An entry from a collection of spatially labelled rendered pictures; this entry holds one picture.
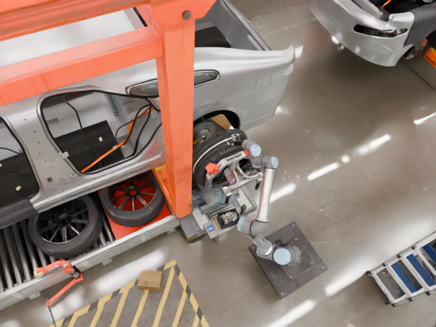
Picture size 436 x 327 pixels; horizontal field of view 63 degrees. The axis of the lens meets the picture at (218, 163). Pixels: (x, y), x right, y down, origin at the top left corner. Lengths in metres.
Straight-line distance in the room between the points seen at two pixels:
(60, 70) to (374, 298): 3.76
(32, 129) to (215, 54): 1.51
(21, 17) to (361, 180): 4.22
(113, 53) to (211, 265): 2.80
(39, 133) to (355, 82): 4.61
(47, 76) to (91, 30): 1.37
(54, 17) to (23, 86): 0.38
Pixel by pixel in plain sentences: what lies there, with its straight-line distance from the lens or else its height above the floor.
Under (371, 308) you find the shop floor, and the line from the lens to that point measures 4.36.
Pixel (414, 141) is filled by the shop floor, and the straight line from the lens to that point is 5.68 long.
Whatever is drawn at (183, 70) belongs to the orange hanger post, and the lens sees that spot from 1.94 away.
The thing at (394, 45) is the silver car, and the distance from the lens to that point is 4.98.
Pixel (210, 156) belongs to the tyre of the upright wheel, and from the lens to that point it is 3.26.
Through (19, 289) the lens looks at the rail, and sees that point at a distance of 3.87.
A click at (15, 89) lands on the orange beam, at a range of 1.76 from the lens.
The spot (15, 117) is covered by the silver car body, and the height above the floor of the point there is 1.88.
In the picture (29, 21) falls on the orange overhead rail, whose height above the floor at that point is 3.00.
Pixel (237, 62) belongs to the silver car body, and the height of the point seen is 1.75.
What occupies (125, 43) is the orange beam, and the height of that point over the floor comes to 2.73.
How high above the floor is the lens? 3.87
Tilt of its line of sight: 59 degrees down
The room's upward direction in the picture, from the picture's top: 8 degrees clockwise
